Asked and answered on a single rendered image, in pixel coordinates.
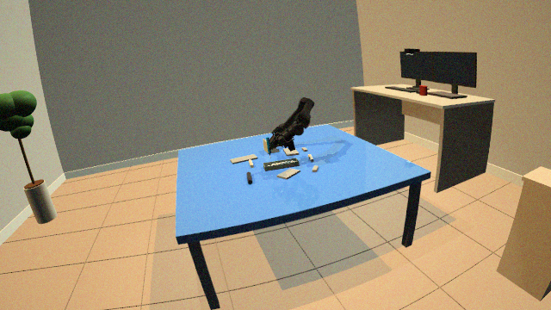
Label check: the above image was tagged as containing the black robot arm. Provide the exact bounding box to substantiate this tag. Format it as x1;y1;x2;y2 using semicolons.
269;97;315;151

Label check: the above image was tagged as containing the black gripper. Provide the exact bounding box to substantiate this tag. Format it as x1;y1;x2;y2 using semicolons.
269;127;294;150

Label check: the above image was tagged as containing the keyboard with white letter keys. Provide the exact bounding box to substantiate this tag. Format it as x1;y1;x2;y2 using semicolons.
263;158;300;171

